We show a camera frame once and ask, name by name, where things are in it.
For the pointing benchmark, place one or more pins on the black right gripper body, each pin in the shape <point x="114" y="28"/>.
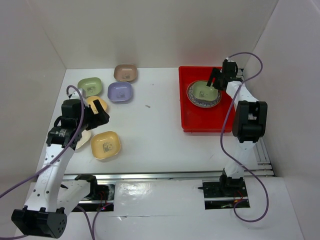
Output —
<point x="223" y="76"/>

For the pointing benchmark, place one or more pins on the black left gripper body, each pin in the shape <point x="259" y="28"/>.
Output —
<point x="85" y="124"/>

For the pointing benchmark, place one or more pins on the cream square panda dish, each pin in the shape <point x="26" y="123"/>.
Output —
<point x="85" y="136"/>

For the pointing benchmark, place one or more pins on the green square panda dish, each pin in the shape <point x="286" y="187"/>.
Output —
<point x="92" y="86"/>
<point x="201" y="91"/>

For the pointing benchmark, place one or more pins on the yellow square panda dish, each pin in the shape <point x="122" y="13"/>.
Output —
<point x="105" y="145"/>
<point x="90" y="101"/>

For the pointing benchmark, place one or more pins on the round floral patterned plate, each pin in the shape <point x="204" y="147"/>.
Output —
<point x="201" y="103"/>

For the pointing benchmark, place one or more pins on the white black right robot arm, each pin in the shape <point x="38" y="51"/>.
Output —
<point x="249" y="124"/>

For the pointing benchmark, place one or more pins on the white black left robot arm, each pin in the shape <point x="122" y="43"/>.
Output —
<point x="45" y="212"/>

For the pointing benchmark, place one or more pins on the purple square panda dish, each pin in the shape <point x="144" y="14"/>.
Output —
<point x="120" y="92"/>

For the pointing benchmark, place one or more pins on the pink square panda dish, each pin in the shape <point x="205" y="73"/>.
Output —
<point x="125" y="73"/>

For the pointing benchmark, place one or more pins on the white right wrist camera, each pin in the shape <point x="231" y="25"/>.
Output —
<point x="228" y="59"/>

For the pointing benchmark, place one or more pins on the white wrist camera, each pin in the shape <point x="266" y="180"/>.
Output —
<point x="75" y="95"/>
<point x="228" y="59"/>

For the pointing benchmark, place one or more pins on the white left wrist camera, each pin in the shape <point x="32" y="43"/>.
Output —
<point x="75" y="95"/>

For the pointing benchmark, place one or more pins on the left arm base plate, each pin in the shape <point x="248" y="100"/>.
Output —
<point x="103" y="200"/>

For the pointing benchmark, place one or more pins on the aluminium rail frame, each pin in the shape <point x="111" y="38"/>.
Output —
<point x="153" y="143"/>

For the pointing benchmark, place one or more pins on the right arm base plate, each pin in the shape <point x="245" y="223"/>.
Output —
<point x="216" y="199"/>

